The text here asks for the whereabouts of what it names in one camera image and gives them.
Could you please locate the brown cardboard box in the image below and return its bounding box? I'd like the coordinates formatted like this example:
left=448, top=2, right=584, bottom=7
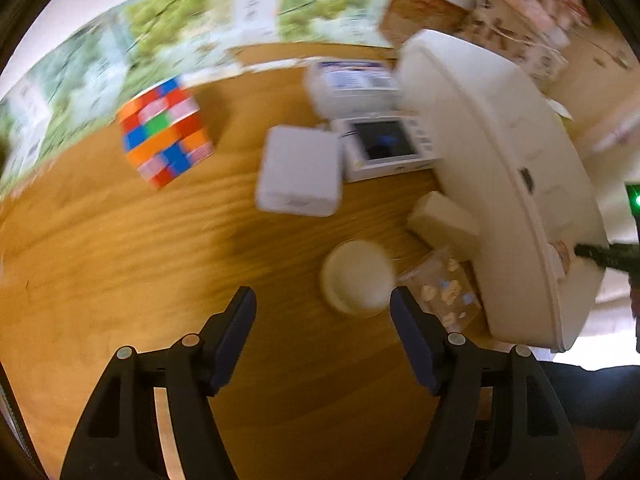
left=377, top=0, right=471, bottom=48

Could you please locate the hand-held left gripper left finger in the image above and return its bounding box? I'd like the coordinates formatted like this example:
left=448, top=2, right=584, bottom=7
left=60, top=286, right=258, bottom=480

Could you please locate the white cable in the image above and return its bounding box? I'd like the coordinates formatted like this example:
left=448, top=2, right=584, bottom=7
left=487, top=17, right=568, bottom=68

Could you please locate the dark cloth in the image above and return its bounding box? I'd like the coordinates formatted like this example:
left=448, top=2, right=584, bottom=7
left=542, top=355, right=640, bottom=431

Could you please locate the clear plastic bag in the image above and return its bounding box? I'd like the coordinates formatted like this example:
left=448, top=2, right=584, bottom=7
left=397, top=246, right=483, bottom=333

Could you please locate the white charger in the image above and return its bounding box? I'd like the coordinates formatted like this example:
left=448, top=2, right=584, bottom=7
left=255, top=126, right=345, bottom=218

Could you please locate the small white device with screen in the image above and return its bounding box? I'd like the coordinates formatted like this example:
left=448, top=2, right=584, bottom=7
left=331, top=116, right=443, bottom=183

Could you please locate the cream round disc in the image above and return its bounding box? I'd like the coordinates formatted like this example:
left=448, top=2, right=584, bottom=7
left=320, top=240, right=396, bottom=317

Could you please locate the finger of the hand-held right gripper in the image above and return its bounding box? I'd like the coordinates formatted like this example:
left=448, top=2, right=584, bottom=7
left=574, top=241, right=640, bottom=275

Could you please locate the patterned box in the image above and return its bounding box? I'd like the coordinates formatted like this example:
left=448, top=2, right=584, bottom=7
left=462, top=0, right=571, bottom=83

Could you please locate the pink box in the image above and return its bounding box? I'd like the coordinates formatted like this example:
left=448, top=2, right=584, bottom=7
left=482, top=0, right=556, bottom=36

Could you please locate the cream rectangular block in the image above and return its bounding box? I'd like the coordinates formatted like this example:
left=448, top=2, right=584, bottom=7
left=406, top=191, right=482, bottom=263

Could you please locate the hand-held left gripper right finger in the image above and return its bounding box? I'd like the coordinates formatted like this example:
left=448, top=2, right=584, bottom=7
left=389, top=285, right=586, bottom=480

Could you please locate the white storage bin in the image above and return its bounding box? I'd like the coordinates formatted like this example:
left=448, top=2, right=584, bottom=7
left=395, top=29, right=611, bottom=353

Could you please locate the clear box with blue label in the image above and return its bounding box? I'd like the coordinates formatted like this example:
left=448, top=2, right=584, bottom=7
left=306, top=58, right=403, bottom=123

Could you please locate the multicoloured puzzle cube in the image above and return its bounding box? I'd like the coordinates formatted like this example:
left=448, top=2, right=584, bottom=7
left=119, top=76, right=216, bottom=191

